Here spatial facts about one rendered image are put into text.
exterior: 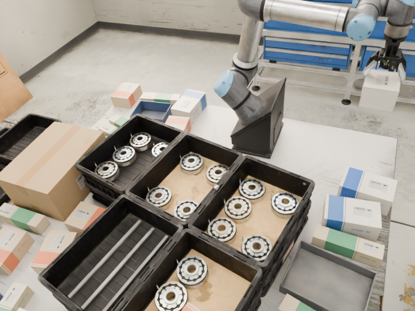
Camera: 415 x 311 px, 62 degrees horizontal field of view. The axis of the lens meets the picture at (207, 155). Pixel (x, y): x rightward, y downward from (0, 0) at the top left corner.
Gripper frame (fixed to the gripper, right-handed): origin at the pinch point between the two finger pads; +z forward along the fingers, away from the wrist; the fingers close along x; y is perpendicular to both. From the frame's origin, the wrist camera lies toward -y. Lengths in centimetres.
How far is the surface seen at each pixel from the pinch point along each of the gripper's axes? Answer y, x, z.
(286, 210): 53, -22, 25
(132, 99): -5, -131, 38
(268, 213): 55, -28, 28
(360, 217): 42, 4, 32
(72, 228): 84, -103, 36
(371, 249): 53, 9, 35
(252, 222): 61, -32, 28
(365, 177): 21.4, 3.2, 32.3
